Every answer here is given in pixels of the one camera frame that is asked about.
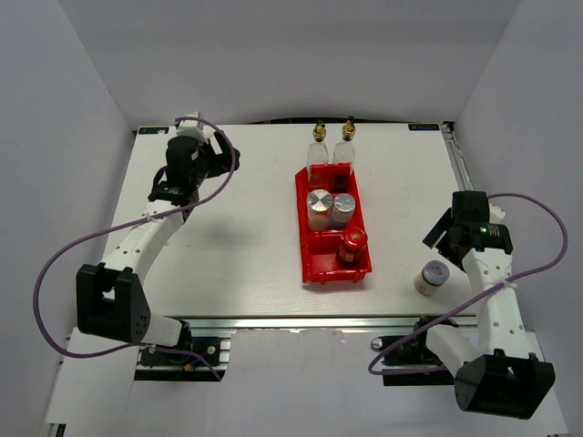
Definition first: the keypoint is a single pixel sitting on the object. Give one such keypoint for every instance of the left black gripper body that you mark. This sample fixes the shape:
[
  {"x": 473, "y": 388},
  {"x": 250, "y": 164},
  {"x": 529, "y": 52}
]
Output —
[{"x": 209, "y": 164}]

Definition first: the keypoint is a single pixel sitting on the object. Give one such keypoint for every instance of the clear glass cruet bottle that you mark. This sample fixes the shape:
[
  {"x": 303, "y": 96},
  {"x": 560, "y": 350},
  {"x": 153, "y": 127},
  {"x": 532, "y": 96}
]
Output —
[{"x": 317, "y": 157}]

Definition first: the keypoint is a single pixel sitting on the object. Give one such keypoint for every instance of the red lid dark jar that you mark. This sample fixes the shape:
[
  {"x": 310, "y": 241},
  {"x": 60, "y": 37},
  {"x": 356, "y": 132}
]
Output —
[{"x": 353, "y": 243}]

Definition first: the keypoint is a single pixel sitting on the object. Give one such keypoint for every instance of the right blue table sticker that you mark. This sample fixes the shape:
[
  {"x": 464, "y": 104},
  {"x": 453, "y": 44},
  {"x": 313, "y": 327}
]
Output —
[{"x": 423, "y": 127}]

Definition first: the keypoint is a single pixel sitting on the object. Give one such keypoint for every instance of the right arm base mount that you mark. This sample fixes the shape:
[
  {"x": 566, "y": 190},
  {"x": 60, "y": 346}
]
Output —
[{"x": 414, "y": 354}]

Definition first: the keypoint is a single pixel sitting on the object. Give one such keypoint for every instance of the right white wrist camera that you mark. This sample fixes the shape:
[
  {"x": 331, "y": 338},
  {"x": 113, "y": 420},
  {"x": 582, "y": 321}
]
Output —
[{"x": 496, "y": 214}]

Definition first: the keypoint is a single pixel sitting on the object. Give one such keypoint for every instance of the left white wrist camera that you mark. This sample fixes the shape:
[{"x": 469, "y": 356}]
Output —
[{"x": 186, "y": 126}]

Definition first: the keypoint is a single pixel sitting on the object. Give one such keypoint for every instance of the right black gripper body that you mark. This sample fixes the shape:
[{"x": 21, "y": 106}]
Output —
[{"x": 453, "y": 226}]

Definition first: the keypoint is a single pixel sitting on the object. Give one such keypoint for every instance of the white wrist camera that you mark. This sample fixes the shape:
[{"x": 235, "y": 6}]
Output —
[
  {"x": 186, "y": 126},
  {"x": 496, "y": 214}
]

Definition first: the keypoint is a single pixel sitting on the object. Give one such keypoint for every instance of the white lid spice jar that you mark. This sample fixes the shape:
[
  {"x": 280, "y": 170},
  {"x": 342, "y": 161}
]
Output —
[{"x": 431, "y": 277}]

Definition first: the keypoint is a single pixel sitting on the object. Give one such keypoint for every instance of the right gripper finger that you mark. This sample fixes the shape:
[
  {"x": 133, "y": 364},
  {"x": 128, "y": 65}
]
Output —
[
  {"x": 438, "y": 235},
  {"x": 453, "y": 254}
]

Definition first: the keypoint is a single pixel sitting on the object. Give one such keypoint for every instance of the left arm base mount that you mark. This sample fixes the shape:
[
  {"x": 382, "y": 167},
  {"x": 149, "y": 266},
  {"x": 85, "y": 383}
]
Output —
[{"x": 203, "y": 359}]

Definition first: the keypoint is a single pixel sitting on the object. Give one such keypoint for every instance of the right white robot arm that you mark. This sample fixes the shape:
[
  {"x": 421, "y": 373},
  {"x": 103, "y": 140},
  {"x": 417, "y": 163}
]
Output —
[{"x": 502, "y": 374}]

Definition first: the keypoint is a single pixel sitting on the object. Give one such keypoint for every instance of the blue label white shaker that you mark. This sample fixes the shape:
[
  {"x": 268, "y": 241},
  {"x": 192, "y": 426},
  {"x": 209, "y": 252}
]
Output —
[{"x": 343, "y": 208}]

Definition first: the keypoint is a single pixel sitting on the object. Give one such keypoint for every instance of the left blue table sticker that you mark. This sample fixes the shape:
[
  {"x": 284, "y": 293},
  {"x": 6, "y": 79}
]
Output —
[{"x": 153, "y": 130}]

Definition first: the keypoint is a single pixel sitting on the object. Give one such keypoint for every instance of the steel lid white powder jar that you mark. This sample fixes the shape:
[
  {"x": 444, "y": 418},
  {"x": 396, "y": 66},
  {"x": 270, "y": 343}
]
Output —
[{"x": 319, "y": 204}]

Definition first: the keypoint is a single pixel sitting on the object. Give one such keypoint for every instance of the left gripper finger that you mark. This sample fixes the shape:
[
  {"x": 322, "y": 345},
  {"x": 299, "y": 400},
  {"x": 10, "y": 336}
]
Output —
[
  {"x": 223, "y": 142},
  {"x": 233, "y": 160}
]

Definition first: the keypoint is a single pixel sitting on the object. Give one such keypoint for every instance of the blue table sticker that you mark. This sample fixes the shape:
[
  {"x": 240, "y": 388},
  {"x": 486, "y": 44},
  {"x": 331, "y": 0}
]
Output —
[
  {"x": 423, "y": 127},
  {"x": 153, "y": 130}
]

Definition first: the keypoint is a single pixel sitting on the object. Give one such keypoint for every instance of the dark sauce cruet bottle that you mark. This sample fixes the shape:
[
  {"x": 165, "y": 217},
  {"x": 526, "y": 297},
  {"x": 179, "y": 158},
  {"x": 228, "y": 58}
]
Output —
[{"x": 343, "y": 157}]

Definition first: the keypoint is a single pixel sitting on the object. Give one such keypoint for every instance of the red plastic divided bin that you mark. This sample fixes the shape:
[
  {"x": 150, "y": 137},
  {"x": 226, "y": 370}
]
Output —
[{"x": 320, "y": 249}]

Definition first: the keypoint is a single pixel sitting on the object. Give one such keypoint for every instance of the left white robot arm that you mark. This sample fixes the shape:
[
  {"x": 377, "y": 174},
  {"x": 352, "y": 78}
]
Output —
[{"x": 111, "y": 302}]

